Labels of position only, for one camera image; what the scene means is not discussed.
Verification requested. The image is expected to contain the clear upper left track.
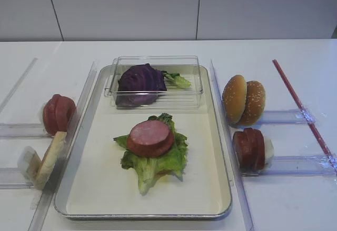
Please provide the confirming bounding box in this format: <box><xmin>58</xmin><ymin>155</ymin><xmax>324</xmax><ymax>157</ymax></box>
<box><xmin>1</xmin><ymin>123</ymin><xmax>52</xmax><ymax>139</ymax></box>

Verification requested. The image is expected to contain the clear far left strip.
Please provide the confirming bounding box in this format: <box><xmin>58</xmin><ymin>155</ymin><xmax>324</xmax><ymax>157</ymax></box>
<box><xmin>0</xmin><ymin>57</ymin><xmax>38</xmax><ymax>112</ymax></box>

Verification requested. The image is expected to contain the red plastic strip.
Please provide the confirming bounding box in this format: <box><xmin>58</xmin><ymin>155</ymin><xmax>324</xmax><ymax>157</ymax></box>
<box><xmin>272</xmin><ymin>59</ymin><xmax>336</xmax><ymax>172</ymax></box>

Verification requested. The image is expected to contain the clear lower left track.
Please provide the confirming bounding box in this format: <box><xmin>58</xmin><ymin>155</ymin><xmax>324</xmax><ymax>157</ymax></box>
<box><xmin>0</xmin><ymin>167</ymin><xmax>34</xmax><ymax>189</ymax></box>

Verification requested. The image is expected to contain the white pusher block right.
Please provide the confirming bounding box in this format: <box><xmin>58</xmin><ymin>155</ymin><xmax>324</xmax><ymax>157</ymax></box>
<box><xmin>264</xmin><ymin>136</ymin><xmax>274</xmax><ymax>168</ymax></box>

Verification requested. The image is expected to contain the purple cabbage wedge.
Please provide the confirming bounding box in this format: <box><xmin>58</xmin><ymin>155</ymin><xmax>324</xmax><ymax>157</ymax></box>
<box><xmin>115</xmin><ymin>63</ymin><xmax>167</xmax><ymax>108</ymax></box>

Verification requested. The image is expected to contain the bun bottom under lettuce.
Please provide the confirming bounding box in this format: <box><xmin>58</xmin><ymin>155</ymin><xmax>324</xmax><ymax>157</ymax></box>
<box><xmin>156</xmin><ymin>170</ymin><xmax>174</xmax><ymax>177</ymax></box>

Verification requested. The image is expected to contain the clear track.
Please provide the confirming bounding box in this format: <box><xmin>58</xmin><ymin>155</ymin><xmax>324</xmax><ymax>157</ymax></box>
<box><xmin>256</xmin><ymin>109</ymin><xmax>316</xmax><ymax>125</ymax></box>
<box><xmin>0</xmin><ymin>167</ymin><xmax>34</xmax><ymax>189</ymax></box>
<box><xmin>1</xmin><ymin>123</ymin><xmax>52</xmax><ymax>139</ymax></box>
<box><xmin>241</xmin><ymin>155</ymin><xmax>336</xmax><ymax>177</ymax></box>

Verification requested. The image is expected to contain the clear long rail left of tray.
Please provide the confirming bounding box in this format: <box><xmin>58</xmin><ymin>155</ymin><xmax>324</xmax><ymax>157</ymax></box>
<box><xmin>28</xmin><ymin>61</ymin><xmax>97</xmax><ymax>231</ymax></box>

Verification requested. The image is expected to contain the clear lower right track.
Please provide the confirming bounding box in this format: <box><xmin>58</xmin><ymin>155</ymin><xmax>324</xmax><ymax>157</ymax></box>
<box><xmin>241</xmin><ymin>155</ymin><xmax>336</xmax><ymax>177</ymax></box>

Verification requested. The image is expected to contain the clear long rail right of tray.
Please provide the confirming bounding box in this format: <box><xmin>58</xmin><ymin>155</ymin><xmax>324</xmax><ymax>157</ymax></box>
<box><xmin>210</xmin><ymin>60</ymin><xmax>255</xmax><ymax>231</ymax></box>

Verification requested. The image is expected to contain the sesame burger bun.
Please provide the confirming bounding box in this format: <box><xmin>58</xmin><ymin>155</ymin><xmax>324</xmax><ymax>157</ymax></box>
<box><xmin>239</xmin><ymin>81</ymin><xmax>266</xmax><ymax>126</ymax></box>

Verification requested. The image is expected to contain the plain burger bun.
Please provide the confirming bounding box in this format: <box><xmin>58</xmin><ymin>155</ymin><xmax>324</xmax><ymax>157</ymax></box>
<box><xmin>222</xmin><ymin>75</ymin><xmax>247</xmax><ymax>124</ymax></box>

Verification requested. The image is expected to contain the bun half on left rail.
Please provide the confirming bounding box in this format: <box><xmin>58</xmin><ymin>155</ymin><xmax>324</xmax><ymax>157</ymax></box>
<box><xmin>33</xmin><ymin>131</ymin><xmax>67</xmax><ymax>190</ymax></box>

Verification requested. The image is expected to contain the metal baking tray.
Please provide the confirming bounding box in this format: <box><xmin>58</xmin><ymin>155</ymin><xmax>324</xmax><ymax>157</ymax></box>
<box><xmin>55</xmin><ymin>67</ymin><xmax>232</xmax><ymax>219</ymax></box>

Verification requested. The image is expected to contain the clear long rail of tray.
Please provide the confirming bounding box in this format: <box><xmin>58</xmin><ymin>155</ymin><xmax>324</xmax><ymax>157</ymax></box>
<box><xmin>28</xmin><ymin>61</ymin><xmax>97</xmax><ymax>231</ymax></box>
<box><xmin>210</xmin><ymin>60</ymin><xmax>255</xmax><ymax>231</ymax></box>

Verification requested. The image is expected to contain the white pusher block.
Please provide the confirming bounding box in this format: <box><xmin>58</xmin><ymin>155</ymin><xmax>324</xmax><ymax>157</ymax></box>
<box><xmin>17</xmin><ymin>146</ymin><xmax>42</xmax><ymax>185</ymax></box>
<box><xmin>264</xmin><ymin>136</ymin><xmax>274</xmax><ymax>168</ymax></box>

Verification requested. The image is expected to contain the clear upper right track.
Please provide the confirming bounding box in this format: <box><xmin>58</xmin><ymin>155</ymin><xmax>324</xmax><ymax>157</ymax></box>
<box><xmin>256</xmin><ymin>109</ymin><xmax>316</xmax><ymax>125</ymax></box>

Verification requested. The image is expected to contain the small lettuce piece in container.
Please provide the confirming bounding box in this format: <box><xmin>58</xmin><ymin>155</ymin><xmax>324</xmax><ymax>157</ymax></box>
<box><xmin>161</xmin><ymin>71</ymin><xmax>191</xmax><ymax>88</ymax></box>

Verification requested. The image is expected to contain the large green lettuce leaf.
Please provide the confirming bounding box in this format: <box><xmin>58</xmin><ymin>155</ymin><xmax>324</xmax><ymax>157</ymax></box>
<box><xmin>113</xmin><ymin>113</ymin><xmax>188</xmax><ymax>195</ymax></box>

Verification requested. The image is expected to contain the clear plastic container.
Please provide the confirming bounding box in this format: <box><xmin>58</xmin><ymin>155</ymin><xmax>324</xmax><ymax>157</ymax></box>
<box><xmin>104</xmin><ymin>56</ymin><xmax>203</xmax><ymax>109</ymax></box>

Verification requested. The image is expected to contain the meat patty slice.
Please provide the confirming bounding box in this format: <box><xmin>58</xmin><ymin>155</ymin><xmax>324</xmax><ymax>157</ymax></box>
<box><xmin>232</xmin><ymin>131</ymin><xmax>252</xmax><ymax>169</ymax></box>
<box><xmin>126</xmin><ymin>120</ymin><xmax>174</xmax><ymax>158</ymax></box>
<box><xmin>244</xmin><ymin>128</ymin><xmax>265</xmax><ymax>171</ymax></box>

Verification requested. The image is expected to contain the white pusher block lower left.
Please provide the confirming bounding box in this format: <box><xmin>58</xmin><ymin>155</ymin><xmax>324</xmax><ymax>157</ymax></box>
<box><xmin>17</xmin><ymin>146</ymin><xmax>42</xmax><ymax>185</ymax></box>

